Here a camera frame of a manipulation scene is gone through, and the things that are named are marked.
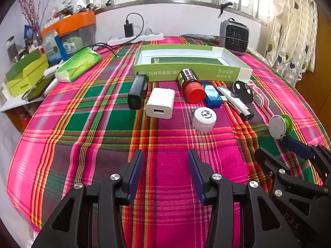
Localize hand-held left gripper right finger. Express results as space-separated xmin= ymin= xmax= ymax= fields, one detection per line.
xmin=187 ymin=148 xmax=302 ymax=248

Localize black phone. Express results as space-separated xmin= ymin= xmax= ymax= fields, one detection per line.
xmin=22 ymin=75 xmax=56 ymax=102

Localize green white round holder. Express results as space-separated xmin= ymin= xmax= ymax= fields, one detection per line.
xmin=268 ymin=114 xmax=294 ymax=140

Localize green tissue pack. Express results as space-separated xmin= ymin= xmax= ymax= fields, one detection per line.
xmin=55 ymin=47 xmax=102 ymax=83

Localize white plastic tube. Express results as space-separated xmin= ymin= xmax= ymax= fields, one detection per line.
xmin=43 ymin=67 xmax=62 ymax=77

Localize black round key fob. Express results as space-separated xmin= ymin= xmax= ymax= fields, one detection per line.
xmin=232 ymin=81 xmax=253 ymax=104

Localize pink green plaid tablecloth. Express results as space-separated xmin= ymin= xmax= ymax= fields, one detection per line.
xmin=6 ymin=36 xmax=331 ymax=248

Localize cream patterned curtain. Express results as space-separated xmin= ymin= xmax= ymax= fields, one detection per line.
xmin=265 ymin=0 xmax=318 ymax=86

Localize blue transparent usb device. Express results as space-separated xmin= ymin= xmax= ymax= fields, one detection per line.
xmin=201 ymin=82 xmax=223 ymax=109

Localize black plugged charger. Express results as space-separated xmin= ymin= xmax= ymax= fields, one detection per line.
xmin=124 ymin=21 xmax=134 ymax=38

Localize green cardboard box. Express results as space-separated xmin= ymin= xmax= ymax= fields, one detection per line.
xmin=134 ymin=44 xmax=253 ymax=83

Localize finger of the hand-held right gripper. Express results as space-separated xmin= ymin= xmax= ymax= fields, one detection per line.
xmin=255 ymin=148 xmax=313 ymax=194
xmin=281 ymin=137 xmax=331 ymax=184

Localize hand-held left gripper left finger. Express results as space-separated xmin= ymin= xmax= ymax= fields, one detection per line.
xmin=31 ymin=149 xmax=144 ymax=248

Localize blue white carton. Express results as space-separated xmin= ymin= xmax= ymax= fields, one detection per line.
xmin=43 ymin=30 xmax=62 ymax=66

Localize black jar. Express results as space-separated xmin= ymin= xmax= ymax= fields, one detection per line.
xmin=6 ymin=37 xmax=18 ymax=62

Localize white bottle cap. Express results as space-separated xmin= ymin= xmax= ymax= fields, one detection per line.
xmin=192 ymin=108 xmax=217 ymax=133

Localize white power strip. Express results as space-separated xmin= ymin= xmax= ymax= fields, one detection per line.
xmin=107 ymin=32 xmax=165 ymax=45

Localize orange lid storage bin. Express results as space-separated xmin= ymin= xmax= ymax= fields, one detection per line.
xmin=41 ymin=12 xmax=97 ymax=55

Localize brown bottle red cap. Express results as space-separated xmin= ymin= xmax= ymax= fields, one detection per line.
xmin=176 ymin=68 xmax=205 ymax=104

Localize black bike light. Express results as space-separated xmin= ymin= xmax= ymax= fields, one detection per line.
xmin=127 ymin=74 xmax=149 ymax=110

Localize silver lighter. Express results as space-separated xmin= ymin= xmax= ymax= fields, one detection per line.
xmin=216 ymin=86 xmax=255 ymax=121

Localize black charging cable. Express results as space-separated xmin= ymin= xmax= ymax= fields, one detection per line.
xmin=89 ymin=13 xmax=145 ymax=57

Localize grey desk fan heater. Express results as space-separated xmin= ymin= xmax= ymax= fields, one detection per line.
xmin=219 ymin=18 xmax=249 ymax=56

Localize lime green flat box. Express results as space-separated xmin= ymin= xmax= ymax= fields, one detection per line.
xmin=6 ymin=54 xmax=49 ymax=96

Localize pink clip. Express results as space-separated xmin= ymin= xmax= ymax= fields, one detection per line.
xmin=246 ymin=80 xmax=271 ymax=109

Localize pink dried flower branches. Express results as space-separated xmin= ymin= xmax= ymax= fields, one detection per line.
xmin=19 ymin=0 xmax=52 ymax=31

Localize dark green flat box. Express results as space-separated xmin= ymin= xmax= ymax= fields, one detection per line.
xmin=6 ymin=49 xmax=42 ymax=82

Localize white usb charger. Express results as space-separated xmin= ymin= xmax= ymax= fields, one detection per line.
xmin=145 ymin=87 xmax=175 ymax=120

